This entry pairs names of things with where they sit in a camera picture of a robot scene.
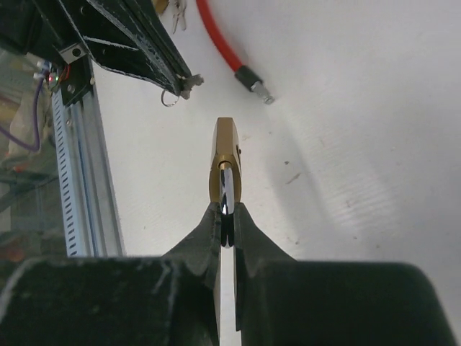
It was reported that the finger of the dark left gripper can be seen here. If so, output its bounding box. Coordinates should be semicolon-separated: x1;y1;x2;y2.
107;1;192;83
46;1;179;92

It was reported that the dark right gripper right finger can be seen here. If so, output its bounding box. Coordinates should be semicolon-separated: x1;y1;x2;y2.
234;203;457;345

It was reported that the large brass padlock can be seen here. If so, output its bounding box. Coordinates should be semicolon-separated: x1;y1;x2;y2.
152;0;187;34

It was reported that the key of medium padlock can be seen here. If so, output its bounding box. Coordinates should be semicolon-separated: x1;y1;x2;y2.
160;74;205;108

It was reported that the white slotted cable duct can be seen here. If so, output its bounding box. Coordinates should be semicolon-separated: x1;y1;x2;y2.
51;92;91;257

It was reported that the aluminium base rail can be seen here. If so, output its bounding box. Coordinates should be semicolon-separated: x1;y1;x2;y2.
69;70;125;257

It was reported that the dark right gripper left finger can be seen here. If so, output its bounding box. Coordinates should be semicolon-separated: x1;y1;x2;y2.
1;203;221;345

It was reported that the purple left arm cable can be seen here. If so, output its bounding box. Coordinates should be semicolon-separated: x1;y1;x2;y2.
0;79;46;152

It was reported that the thick red cable lock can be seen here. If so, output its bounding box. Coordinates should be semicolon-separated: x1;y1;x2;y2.
196;0;275;105

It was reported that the medium brass padlock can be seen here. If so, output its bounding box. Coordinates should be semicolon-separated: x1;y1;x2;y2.
209;117;242;248

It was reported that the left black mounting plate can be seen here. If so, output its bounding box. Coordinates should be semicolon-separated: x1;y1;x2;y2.
60;56;95;107

